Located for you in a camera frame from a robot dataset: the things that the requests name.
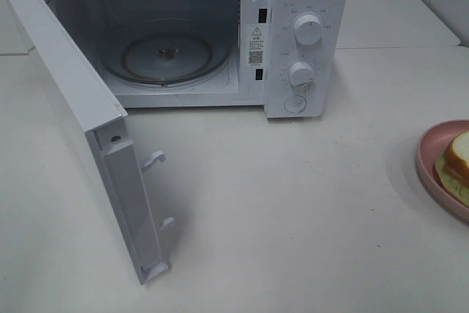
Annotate round white door button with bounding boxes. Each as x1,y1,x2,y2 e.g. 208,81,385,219
284,95,306,113

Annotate white microwave door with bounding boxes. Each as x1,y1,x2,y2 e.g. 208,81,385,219
6,0,174,284

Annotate pink round plate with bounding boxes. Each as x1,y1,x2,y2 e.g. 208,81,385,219
416,119,468,224

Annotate white bread sandwich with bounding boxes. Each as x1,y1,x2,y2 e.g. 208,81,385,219
435,131,468,207

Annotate glass microwave turntable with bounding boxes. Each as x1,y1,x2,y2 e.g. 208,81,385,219
100,18,238,87

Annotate white microwave oven body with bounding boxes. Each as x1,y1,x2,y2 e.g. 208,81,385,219
44,0,346,118

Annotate upper white power knob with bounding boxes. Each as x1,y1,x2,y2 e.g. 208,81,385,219
293,13,323,45

